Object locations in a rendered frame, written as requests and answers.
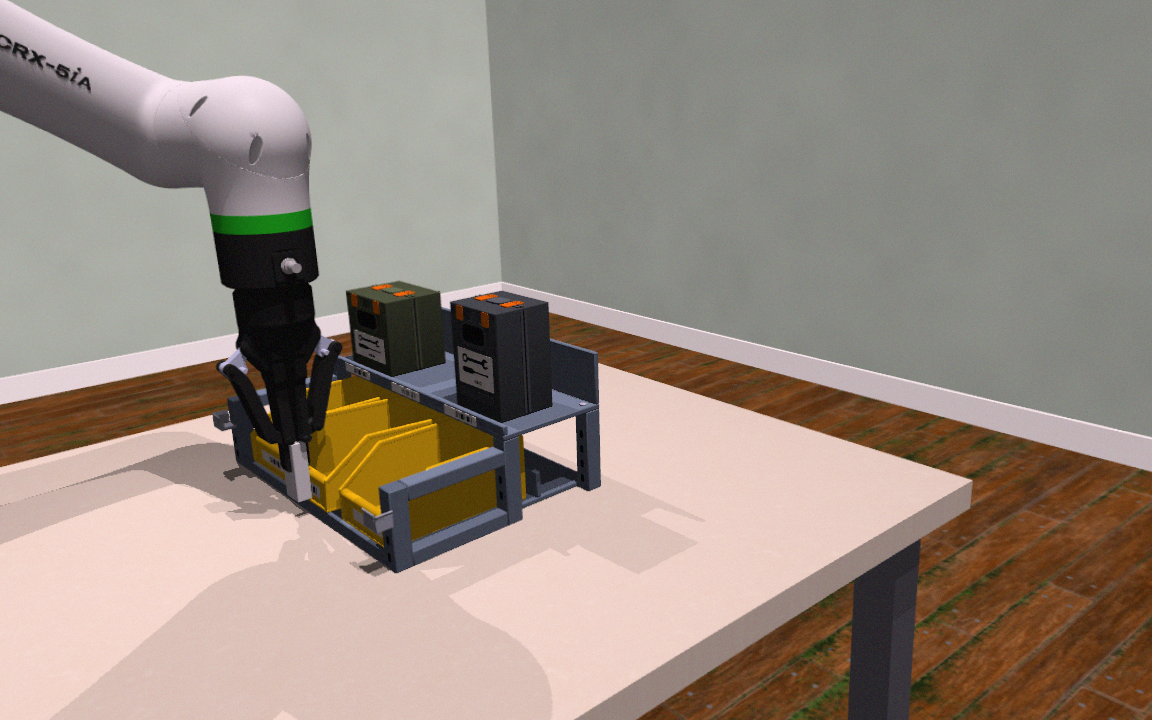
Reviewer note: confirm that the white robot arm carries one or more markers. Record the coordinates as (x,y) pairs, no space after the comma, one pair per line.
(244,138)

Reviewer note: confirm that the grey low shelf rack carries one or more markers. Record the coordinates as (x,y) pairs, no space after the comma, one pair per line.
(575,392)

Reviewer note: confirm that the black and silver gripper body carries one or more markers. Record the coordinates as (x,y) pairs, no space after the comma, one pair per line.
(262,317)

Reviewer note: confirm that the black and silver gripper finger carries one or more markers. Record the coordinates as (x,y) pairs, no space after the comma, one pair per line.
(309,412)
(282,430)

